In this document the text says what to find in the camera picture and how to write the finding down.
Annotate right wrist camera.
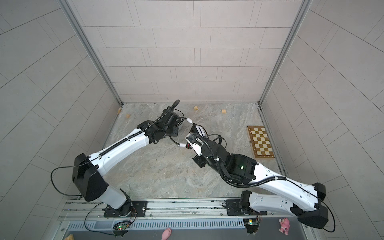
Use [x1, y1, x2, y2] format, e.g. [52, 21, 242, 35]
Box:
[186, 133, 204, 157]

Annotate wooden chessboard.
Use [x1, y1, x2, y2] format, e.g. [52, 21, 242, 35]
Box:
[247, 126, 275, 160]

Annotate black and white headphones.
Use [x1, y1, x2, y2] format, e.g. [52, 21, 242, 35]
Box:
[175, 117, 227, 148]

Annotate pink plush toy centre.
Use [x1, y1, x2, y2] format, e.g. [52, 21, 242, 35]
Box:
[161, 228, 172, 240]

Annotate circuit board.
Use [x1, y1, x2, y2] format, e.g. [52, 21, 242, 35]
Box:
[243, 219, 260, 235]
[113, 221, 131, 231]

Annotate right circuit board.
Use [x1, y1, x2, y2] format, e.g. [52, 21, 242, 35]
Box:
[243, 219, 260, 235]

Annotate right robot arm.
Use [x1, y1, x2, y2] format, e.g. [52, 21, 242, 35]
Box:
[186, 133, 334, 229]

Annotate left circuit board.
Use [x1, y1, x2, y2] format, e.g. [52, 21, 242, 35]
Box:
[113, 221, 131, 231]

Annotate aluminium mounting rail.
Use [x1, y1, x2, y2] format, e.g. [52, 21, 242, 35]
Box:
[58, 194, 294, 221]

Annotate pink plush toy right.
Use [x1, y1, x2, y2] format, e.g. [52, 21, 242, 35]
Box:
[279, 218, 290, 236]

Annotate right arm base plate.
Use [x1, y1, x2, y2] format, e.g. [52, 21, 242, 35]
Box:
[222, 200, 268, 216]

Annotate pink plush toy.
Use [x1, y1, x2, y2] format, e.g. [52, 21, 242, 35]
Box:
[161, 228, 172, 240]
[279, 218, 290, 236]

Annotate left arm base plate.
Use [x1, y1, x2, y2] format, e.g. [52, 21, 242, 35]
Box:
[102, 200, 148, 218]

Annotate wooden piece bottom left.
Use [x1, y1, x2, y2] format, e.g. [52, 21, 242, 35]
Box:
[64, 234, 75, 240]

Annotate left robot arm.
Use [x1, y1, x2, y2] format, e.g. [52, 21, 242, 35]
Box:
[71, 100, 185, 217]

